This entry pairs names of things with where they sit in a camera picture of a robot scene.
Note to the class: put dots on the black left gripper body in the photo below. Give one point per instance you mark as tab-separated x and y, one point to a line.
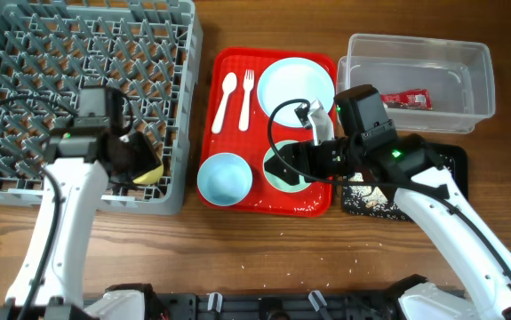
138	156

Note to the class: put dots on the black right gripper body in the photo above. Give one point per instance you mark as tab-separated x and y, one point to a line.
335	156

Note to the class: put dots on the light green bowl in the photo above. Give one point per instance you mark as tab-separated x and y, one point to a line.
277	183

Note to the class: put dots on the yellow plastic cup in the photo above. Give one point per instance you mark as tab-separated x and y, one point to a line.
151	177

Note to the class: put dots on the red sauce packet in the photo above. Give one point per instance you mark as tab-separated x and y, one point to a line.
416	99

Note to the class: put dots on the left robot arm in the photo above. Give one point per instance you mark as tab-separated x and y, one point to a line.
95	151

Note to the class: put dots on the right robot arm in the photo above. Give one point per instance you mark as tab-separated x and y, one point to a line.
413	176

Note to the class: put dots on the grey plastic dishwasher rack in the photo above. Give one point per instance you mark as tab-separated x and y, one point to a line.
51	50

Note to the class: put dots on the light blue bowl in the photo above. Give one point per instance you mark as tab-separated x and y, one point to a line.
224	179

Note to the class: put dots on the red plastic tray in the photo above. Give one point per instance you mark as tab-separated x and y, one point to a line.
252	145

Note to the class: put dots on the light blue plate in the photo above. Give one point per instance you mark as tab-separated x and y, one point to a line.
294	78

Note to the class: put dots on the white plastic fork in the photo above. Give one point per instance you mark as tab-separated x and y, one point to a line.
248	84

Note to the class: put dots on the white plastic spoon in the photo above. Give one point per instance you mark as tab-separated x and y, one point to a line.
228	86

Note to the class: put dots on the clear plastic storage bin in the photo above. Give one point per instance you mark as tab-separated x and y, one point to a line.
458	76

